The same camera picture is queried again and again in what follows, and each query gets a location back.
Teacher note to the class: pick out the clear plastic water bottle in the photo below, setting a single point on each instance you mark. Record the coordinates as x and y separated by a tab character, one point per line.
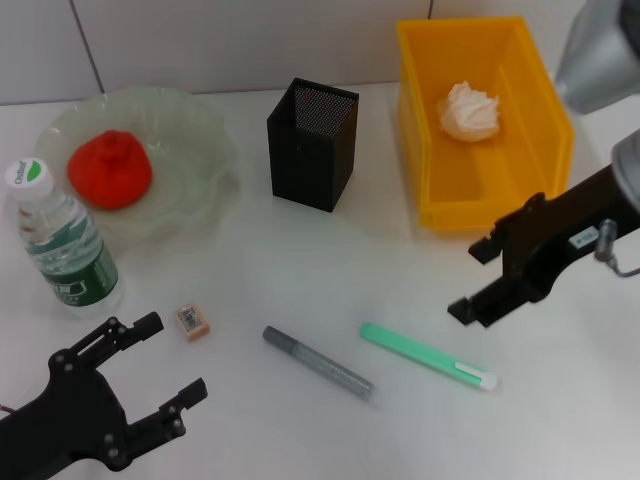
65	240

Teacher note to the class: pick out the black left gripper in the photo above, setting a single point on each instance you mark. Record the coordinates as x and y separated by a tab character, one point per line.
70	420

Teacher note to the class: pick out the small beige eraser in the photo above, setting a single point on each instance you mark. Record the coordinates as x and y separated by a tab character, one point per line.
192	325

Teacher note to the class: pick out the pale green glass fruit plate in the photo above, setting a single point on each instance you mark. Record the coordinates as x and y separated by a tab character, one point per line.
190	165

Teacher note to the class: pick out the red tomato-shaped object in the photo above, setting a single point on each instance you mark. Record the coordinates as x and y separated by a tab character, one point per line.
110	170

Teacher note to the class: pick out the black mesh pen holder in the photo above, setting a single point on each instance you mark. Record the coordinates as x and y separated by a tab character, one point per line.
305	170

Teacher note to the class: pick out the white paper ball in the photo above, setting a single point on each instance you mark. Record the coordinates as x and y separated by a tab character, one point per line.
470	112

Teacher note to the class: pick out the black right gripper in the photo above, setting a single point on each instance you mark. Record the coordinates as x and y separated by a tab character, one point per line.
550	235

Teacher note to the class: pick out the yellow plastic bin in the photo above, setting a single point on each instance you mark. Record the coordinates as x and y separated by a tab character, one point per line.
450	190

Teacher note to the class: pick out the grey marker pen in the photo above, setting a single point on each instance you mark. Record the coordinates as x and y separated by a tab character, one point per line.
315	362

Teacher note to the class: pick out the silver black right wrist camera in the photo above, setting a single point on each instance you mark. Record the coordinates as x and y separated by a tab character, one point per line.
600	60

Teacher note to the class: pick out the mint green pen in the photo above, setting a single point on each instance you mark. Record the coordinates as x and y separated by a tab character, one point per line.
415	350

